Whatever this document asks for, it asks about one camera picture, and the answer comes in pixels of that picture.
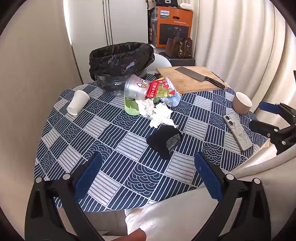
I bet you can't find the blue patterned tablecloth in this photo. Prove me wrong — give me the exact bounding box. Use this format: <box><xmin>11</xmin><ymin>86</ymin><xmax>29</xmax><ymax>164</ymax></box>
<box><xmin>34</xmin><ymin>72</ymin><xmax>270</xmax><ymax>212</ymax></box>

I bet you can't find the orange cardboard box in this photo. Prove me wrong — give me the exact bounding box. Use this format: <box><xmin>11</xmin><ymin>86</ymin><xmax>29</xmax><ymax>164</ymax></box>
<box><xmin>153</xmin><ymin>6</ymin><xmax>193</xmax><ymax>49</ymax></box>

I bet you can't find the white cabinet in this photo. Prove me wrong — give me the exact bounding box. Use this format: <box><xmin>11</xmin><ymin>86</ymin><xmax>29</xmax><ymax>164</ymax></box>
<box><xmin>63</xmin><ymin>0</ymin><xmax>148</xmax><ymax>84</ymax></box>

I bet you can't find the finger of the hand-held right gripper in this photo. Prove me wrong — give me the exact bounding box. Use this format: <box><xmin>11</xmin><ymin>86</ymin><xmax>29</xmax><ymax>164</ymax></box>
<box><xmin>259</xmin><ymin>101</ymin><xmax>296</xmax><ymax>127</ymax></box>
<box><xmin>249</xmin><ymin>119</ymin><xmax>296</xmax><ymax>154</ymax></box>

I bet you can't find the black handbag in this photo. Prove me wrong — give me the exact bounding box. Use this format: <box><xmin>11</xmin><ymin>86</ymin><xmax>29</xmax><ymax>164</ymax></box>
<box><xmin>155</xmin><ymin>0</ymin><xmax>178</xmax><ymax>7</ymax></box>

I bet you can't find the black crumpled bag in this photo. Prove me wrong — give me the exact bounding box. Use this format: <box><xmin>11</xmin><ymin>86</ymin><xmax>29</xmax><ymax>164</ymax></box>
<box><xmin>146</xmin><ymin>125</ymin><xmax>183</xmax><ymax>160</ymax></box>

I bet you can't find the brown ceramic bowl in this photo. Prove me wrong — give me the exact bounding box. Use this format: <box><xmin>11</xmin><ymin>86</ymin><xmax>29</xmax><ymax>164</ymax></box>
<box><xmin>232</xmin><ymin>92</ymin><xmax>253</xmax><ymax>115</ymax></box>

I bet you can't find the brown handbag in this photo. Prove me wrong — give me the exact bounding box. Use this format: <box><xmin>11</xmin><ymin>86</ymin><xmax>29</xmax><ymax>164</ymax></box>
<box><xmin>165</xmin><ymin>37</ymin><xmax>193</xmax><ymax>58</ymax></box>

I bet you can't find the white paper cup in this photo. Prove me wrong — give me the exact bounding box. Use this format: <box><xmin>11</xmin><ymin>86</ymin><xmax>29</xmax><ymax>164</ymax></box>
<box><xmin>67</xmin><ymin>90</ymin><xmax>90</xmax><ymax>116</ymax></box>

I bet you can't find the red snack wrapper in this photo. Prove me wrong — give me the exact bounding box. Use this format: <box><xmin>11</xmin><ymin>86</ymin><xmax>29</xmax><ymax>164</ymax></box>
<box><xmin>145</xmin><ymin>79</ymin><xmax>173</xmax><ymax>99</ymax></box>

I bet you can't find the clear plastic cup cartoon print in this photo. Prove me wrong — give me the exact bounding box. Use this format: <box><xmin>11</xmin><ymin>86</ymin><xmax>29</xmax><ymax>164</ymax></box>
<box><xmin>124</xmin><ymin>75</ymin><xmax>153</xmax><ymax>100</ymax></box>

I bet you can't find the smartphone with butterfly case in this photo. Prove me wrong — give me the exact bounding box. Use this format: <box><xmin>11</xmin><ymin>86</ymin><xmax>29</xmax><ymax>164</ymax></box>
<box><xmin>222</xmin><ymin>114</ymin><xmax>253</xmax><ymax>151</ymax></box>

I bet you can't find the person's white clothing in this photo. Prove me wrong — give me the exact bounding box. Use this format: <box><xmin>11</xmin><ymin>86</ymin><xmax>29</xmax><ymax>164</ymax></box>
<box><xmin>125</xmin><ymin>146</ymin><xmax>285</xmax><ymax>241</ymax></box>

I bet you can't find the white tissue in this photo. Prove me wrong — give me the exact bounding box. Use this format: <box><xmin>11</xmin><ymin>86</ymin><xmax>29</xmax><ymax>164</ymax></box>
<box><xmin>135</xmin><ymin>98</ymin><xmax>155</xmax><ymax>117</ymax></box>
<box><xmin>149</xmin><ymin>103</ymin><xmax>178</xmax><ymax>129</ymax></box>

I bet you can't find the white curtain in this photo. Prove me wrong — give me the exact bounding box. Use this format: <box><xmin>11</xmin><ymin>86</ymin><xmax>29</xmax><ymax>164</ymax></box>
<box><xmin>193</xmin><ymin>0</ymin><xmax>296</xmax><ymax>130</ymax></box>

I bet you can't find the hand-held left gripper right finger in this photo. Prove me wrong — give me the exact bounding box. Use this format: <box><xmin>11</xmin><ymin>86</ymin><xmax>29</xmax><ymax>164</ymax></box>
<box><xmin>187</xmin><ymin>152</ymin><xmax>271</xmax><ymax>241</ymax></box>

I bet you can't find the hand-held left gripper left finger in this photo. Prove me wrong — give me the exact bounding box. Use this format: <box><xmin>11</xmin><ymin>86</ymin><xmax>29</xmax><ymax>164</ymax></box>
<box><xmin>25</xmin><ymin>152</ymin><xmax>105</xmax><ymax>241</ymax></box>

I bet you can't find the trash bin with black bag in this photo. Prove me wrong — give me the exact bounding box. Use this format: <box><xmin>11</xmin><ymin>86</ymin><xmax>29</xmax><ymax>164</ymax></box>
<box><xmin>89</xmin><ymin>42</ymin><xmax>155</xmax><ymax>95</ymax></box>

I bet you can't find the cleaver with black handle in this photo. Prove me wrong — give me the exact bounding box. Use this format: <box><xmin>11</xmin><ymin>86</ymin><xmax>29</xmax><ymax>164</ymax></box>
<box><xmin>174</xmin><ymin>67</ymin><xmax>226</xmax><ymax>90</ymax></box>

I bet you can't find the wooden cutting board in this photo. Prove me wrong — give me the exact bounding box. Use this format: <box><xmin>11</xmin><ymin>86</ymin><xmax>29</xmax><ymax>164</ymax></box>
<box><xmin>156</xmin><ymin>66</ymin><xmax>228</xmax><ymax>94</ymax></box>

